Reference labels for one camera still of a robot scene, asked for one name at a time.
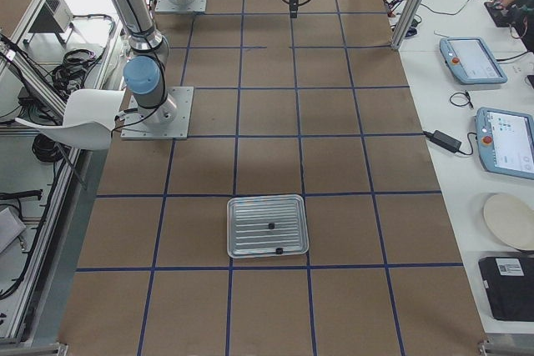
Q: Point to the silver ribbed metal tray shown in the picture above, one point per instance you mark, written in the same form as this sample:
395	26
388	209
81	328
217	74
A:
248	235

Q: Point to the far blue teach pendant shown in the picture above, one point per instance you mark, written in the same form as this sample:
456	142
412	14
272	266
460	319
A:
470	61

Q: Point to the blue teach pendant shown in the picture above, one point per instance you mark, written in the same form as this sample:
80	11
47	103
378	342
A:
470	61
505	142

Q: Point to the black power adapter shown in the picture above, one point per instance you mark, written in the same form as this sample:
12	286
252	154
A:
445	141

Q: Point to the white plastic chair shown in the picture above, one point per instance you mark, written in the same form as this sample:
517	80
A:
87	121

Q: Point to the near blue teach pendant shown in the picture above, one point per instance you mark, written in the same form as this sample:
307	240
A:
505	142

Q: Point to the beige round plate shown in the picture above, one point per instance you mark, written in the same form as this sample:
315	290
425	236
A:
510	220

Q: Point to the black flat box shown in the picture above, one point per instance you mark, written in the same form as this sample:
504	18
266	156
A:
508	282

